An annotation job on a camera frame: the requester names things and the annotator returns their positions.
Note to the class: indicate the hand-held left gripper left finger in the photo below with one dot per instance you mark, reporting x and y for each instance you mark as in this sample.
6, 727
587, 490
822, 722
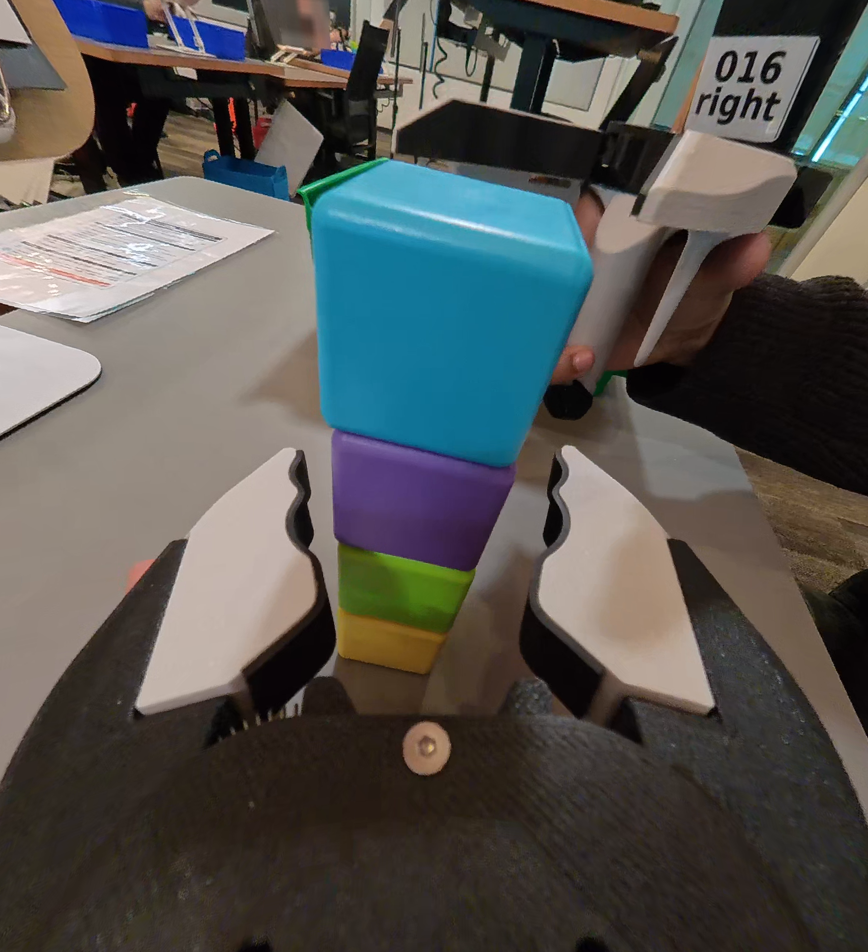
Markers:
233, 595

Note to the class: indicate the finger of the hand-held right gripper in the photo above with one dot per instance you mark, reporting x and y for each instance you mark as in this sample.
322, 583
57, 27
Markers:
501, 152

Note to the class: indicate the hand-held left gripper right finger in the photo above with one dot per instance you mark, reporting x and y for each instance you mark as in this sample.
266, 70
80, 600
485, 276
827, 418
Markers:
619, 595

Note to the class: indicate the yellow cube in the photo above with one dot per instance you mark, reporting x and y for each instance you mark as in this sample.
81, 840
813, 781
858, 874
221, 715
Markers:
389, 643

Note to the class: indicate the green plastic bin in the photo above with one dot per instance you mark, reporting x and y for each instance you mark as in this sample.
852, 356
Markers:
337, 178

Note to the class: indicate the blue cube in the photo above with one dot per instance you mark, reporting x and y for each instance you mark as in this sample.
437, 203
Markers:
441, 312

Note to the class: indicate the lime green cube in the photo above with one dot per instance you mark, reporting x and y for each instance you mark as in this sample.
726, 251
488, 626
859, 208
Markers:
404, 587

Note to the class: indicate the purple cube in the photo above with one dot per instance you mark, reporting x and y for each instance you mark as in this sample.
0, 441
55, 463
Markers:
419, 498

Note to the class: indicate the person's right forearm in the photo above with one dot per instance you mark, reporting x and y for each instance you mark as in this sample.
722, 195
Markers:
813, 372

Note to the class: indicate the grey desk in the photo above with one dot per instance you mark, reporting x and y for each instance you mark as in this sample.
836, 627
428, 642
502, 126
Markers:
144, 446

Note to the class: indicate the background office desk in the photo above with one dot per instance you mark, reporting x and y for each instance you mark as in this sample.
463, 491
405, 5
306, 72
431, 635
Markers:
255, 67

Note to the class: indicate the person's left hand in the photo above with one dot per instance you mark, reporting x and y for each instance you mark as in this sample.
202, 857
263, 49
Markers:
138, 574

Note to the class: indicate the person's right hand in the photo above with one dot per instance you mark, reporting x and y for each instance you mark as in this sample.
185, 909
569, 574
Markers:
724, 290

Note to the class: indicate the black office chair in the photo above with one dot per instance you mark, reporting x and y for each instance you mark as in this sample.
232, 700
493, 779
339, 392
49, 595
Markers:
363, 89

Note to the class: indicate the blue plastic bin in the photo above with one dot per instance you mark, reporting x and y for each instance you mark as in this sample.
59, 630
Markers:
103, 18
248, 175
211, 37

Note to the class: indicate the laminated paper sheet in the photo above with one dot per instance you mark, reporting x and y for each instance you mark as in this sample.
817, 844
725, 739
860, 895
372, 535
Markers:
106, 245

